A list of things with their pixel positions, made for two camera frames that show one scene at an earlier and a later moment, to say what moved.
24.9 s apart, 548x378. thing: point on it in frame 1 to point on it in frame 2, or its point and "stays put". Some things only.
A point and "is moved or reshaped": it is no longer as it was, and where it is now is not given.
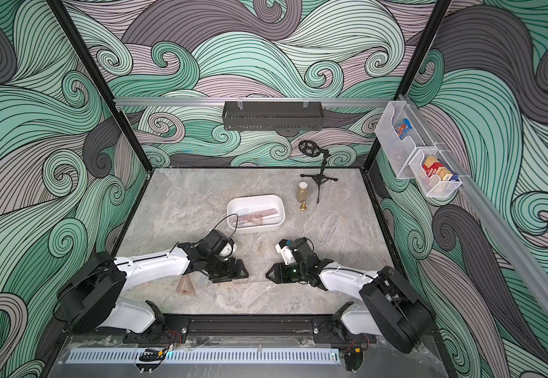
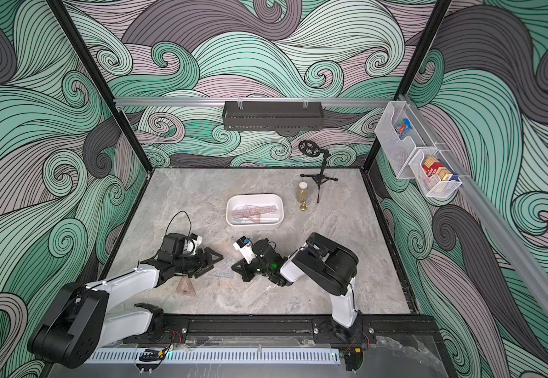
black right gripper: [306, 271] to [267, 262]
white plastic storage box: [255, 213] stays put
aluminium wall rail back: [157, 102] stays put
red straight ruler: [254, 216] is moved or reshaped
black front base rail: [249, 324] stays put
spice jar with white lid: [302, 193] stays put
